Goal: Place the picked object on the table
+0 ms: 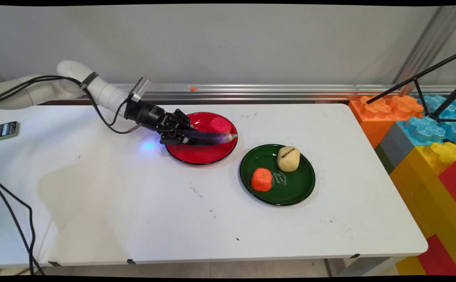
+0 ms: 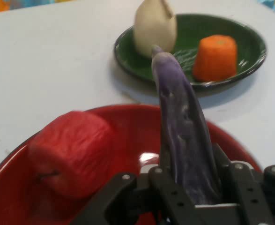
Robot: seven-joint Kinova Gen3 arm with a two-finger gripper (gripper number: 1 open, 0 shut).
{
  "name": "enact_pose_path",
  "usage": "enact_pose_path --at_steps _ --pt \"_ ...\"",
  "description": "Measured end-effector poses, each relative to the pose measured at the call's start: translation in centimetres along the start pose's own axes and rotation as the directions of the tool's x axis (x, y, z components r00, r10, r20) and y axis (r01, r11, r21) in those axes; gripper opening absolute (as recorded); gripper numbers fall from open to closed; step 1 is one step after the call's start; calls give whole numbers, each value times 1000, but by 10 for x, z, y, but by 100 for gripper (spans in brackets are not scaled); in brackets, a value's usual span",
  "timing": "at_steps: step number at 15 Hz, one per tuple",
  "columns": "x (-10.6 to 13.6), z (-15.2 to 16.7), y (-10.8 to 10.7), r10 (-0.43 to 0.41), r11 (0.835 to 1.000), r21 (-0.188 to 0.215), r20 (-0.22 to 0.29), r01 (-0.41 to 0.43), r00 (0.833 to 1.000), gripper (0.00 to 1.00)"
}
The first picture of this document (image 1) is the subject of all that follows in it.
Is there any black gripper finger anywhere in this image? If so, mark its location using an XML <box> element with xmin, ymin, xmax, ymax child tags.
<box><xmin>160</xmin><ymin>131</ymin><xmax>197</xmax><ymax>146</ymax></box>
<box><xmin>172</xmin><ymin>108</ymin><xmax>195</xmax><ymax>131</ymax></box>

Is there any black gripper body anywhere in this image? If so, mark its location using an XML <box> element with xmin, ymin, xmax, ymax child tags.
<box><xmin>124</xmin><ymin>101</ymin><xmax>182</xmax><ymax>138</ymax></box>

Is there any orange toy fruit chunk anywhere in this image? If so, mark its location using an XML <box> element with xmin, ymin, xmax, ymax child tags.
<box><xmin>250</xmin><ymin>168</ymin><xmax>273</xmax><ymax>192</ymax></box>

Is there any aluminium rail along table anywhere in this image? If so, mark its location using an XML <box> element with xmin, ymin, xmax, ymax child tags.
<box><xmin>40</xmin><ymin>83</ymin><xmax>456</xmax><ymax>105</ymax></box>

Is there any green enamel plate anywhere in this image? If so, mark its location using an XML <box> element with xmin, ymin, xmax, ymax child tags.
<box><xmin>239</xmin><ymin>144</ymin><xmax>316</xmax><ymax>207</ymax></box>

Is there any red toy apple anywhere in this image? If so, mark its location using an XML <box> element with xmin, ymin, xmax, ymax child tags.
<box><xmin>207</xmin><ymin>117</ymin><xmax>233</xmax><ymax>135</ymax></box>

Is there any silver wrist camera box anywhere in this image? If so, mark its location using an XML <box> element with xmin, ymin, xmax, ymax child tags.
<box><xmin>129</xmin><ymin>76</ymin><xmax>152</xmax><ymax>103</ymax></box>

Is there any blue giant building block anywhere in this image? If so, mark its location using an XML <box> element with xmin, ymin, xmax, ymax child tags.
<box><xmin>396</xmin><ymin>95</ymin><xmax>456</xmax><ymax>146</ymax></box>

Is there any smartphone in green case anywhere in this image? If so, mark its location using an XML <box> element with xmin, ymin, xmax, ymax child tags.
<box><xmin>0</xmin><ymin>121</ymin><xmax>20</xmax><ymax>143</ymax></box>

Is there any black tripod stand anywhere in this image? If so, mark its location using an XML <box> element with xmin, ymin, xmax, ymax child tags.
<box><xmin>366</xmin><ymin>47</ymin><xmax>456</xmax><ymax>123</ymax></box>

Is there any red enamel plate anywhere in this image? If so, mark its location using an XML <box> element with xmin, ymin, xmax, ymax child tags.
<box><xmin>165</xmin><ymin>112</ymin><xmax>239</xmax><ymax>166</ymax></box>

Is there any slanted aluminium frame post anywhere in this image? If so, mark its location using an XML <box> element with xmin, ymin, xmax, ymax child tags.
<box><xmin>392</xmin><ymin>5</ymin><xmax>456</xmax><ymax>85</ymax></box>

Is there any grey giant building block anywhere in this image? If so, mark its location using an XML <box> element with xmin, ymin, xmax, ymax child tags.
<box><xmin>375</xmin><ymin>122</ymin><xmax>415</xmax><ymax>175</ymax></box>

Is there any orange giant building block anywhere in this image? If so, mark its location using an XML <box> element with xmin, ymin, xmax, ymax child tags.
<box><xmin>348</xmin><ymin>95</ymin><xmax>425</xmax><ymax>150</ymax></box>

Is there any yellow giant building block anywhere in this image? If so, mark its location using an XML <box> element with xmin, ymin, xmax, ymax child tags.
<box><xmin>390</xmin><ymin>141</ymin><xmax>456</xmax><ymax>276</ymax></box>

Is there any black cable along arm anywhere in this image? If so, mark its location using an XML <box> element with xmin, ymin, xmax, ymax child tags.
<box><xmin>0</xmin><ymin>75</ymin><xmax>143</xmax><ymax>134</ymax></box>

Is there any purple toy eggplant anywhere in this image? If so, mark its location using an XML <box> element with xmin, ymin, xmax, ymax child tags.
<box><xmin>181</xmin><ymin>129</ymin><xmax>239</xmax><ymax>146</ymax></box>

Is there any black cable hanging off table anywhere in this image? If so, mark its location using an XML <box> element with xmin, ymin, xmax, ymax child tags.
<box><xmin>0</xmin><ymin>174</ymin><xmax>45</xmax><ymax>276</ymax></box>
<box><xmin>0</xmin><ymin>178</ymin><xmax>34</xmax><ymax>276</ymax></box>

